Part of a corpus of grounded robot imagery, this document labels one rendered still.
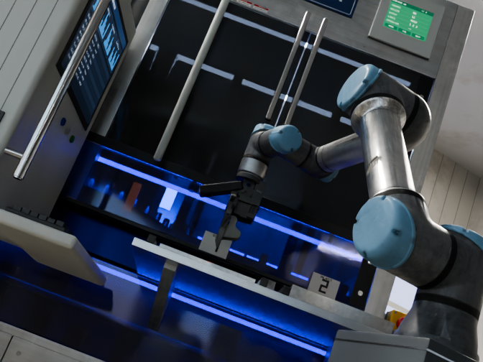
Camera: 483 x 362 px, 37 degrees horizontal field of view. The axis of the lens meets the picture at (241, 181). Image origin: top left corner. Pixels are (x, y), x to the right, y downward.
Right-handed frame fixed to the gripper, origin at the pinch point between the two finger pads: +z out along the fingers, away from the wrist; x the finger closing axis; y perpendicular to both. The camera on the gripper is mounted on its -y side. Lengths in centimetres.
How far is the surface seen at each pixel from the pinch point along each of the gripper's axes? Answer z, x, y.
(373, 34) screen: -88, 20, 23
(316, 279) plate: -4.4, 19.7, 31.2
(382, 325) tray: 8.2, -17.9, 44.3
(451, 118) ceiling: -202, 278, 122
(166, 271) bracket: 14.0, -13.0, -8.5
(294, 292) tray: 8.4, -17.9, 22.0
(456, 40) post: -98, 22, 50
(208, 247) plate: -1.5, 19.6, -1.9
